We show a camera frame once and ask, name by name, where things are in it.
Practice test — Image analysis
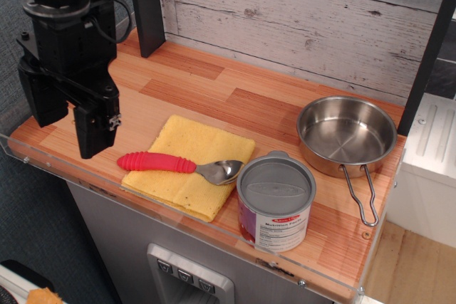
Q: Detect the red handled metal spoon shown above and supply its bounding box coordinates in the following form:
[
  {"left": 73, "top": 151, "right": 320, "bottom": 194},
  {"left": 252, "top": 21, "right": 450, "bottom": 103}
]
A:
[{"left": 117, "top": 152, "right": 244, "bottom": 185}]

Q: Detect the grey toy fridge cabinet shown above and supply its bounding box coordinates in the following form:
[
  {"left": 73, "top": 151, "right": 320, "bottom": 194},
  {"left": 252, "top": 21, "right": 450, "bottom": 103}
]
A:
[{"left": 68, "top": 182, "right": 331, "bottom": 303}]

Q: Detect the yellow folded cloth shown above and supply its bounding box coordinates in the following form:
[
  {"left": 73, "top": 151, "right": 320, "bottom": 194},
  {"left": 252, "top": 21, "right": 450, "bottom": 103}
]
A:
[{"left": 118, "top": 115, "right": 256, "bottom": 222}]

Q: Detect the small steel pot with handle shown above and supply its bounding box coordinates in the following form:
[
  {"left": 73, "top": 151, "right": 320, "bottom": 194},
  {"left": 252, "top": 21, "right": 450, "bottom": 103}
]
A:
[{"left": 296, "top": 95, "right": 398, "bottom": 227}]

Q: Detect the clear acrylic edge guard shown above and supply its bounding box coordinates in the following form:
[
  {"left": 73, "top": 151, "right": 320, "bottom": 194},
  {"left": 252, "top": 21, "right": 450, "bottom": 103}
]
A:
[{"left": 0, "top": 132, "right": 407, "bottom": 301}]

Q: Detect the dark vertical post right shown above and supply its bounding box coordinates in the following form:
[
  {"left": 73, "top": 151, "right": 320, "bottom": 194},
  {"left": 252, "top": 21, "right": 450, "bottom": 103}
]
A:
[{"left": 398, "top": 0, "right": 455, "bottom": 136}]

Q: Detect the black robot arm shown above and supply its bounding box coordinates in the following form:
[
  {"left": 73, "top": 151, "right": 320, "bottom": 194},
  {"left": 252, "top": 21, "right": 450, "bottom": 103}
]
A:
[{"left": 18, "top": 0, "right": 121, "bottom": 159}]

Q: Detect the dark vertical post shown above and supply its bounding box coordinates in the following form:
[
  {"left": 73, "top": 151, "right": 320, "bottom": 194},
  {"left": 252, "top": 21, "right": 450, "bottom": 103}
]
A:
[
  {"left": 398, "top": 0, "right": 455, "bottom": 136},
  {"left": 133, "top": 0, "right": 166, "bottom": 58}
]

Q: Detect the white toy appliance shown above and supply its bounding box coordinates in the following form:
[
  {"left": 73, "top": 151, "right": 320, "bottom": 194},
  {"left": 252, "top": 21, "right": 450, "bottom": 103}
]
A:
[{"left": 386, "top": 93, "right": 455, "bottom": 247}]

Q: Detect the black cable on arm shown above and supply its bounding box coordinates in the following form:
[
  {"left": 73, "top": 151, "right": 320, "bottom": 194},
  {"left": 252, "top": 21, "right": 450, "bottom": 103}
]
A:
[{"left": 83, "top": 0, "right": 133, "bottom": 46}]

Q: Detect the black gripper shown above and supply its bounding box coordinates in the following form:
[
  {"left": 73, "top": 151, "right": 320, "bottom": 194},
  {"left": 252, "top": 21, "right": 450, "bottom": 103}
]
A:
[{"left": 18, "top": 0, "right": 121, "bottom": 159}]

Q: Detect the toy can with grey lid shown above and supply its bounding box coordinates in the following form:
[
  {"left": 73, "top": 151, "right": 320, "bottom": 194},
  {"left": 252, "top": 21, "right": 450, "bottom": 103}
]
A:
[{"left": 237, "top": 151, "right": 316, "bottom": 253}]

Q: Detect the orange object at corner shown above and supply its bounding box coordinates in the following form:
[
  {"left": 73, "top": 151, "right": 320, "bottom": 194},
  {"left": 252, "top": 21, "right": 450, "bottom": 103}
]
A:
[{"left": 26, "top": 288, "right": 63, "bottom": 304}]

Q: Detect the dark vertical post left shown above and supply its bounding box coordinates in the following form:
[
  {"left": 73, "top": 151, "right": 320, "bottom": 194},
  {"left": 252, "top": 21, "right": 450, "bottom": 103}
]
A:
[{"left": 133, "top": 0, "right": 166, "bottom": 58}]

